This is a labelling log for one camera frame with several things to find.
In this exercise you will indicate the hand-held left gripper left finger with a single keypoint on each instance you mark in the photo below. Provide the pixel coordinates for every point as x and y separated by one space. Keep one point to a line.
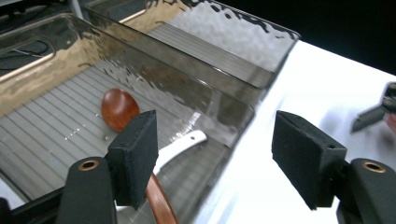
134 155

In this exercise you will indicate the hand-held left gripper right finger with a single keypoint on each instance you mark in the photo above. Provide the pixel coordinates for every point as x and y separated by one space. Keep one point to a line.
308 161

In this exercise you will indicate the brown wooden spoon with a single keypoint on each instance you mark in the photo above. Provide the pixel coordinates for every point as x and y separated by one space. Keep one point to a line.
120 109

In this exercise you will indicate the translucent grey plastic bin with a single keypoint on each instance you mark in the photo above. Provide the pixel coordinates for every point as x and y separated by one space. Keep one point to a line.
46 124
218 40

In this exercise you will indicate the white metal desk frame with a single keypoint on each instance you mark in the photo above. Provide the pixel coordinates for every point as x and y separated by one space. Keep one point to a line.
76 7

